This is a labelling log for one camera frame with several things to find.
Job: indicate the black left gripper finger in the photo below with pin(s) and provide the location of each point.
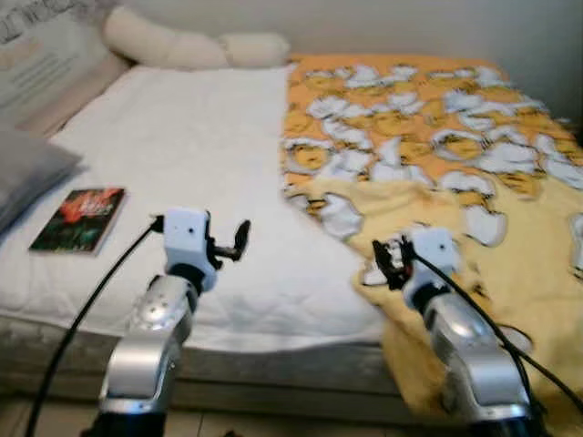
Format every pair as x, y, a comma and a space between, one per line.
243, 240
210, 226

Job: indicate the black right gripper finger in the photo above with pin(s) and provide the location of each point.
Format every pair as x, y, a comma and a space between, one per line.
381, 264

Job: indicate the dark book with red flowers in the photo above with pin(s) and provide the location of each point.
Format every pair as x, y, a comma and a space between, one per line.
77, 218

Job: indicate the yellow egg print blanket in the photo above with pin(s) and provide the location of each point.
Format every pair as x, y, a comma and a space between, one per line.
410, 127

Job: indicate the grey rectangular pillow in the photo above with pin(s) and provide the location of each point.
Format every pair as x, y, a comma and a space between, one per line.
32, 173

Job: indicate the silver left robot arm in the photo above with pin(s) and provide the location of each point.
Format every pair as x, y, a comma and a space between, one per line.
150, 346

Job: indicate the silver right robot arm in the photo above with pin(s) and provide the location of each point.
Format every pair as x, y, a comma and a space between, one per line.
474, 364

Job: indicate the white quilted mattress pad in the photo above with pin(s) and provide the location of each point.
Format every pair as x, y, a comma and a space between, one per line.
182, 155

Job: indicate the grey bed mattress base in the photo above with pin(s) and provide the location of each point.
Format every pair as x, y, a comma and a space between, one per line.
273, 378

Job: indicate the beige braided bolster pillow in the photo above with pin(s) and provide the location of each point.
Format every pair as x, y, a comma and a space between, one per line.
182, 45

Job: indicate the printed grey headboard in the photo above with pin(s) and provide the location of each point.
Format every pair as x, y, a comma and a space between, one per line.
46, 64

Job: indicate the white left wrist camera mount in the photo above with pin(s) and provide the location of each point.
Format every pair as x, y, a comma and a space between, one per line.
187, 237

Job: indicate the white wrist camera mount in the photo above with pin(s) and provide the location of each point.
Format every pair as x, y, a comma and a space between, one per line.
187, 237
433, 255

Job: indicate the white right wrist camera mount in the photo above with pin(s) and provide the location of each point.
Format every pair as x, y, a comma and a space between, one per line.
433, 255

